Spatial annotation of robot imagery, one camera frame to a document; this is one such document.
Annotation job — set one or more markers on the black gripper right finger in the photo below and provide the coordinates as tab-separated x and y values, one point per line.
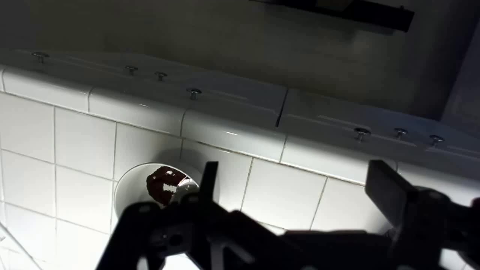
425	225

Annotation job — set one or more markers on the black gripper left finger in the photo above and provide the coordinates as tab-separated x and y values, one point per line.
150	234

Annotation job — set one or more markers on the white round bowl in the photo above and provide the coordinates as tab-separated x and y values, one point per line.
131	188

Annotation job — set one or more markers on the dark red glossy food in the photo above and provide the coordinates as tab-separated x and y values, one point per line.
161	183

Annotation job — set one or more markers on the round metal drawer knob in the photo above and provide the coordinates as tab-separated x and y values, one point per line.
401	132
435	140
194	92
362	132
161	75
131	69

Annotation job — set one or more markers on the black flat floor object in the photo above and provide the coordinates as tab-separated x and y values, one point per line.
369	12

